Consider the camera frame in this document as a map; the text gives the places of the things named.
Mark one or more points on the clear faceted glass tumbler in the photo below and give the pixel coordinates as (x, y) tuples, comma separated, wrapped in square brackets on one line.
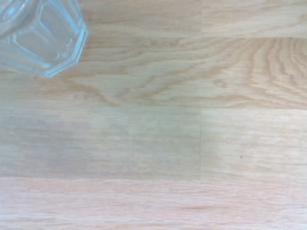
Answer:
[(36, 40)]

